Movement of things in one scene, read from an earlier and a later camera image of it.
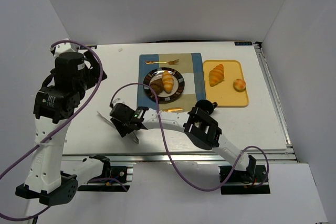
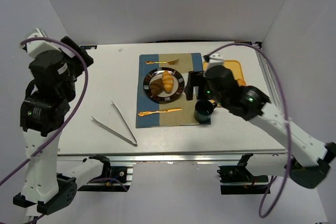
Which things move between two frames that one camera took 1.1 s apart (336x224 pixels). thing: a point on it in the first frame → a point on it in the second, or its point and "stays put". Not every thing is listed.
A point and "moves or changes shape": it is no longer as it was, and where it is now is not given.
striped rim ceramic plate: [165, 97] stays put
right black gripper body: [123, 126] → [198, 83]
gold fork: [175, 62] stays put
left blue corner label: [83, 47] stays put
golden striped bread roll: [168, 81] stays put
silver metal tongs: [108, 119] moves or changes shape
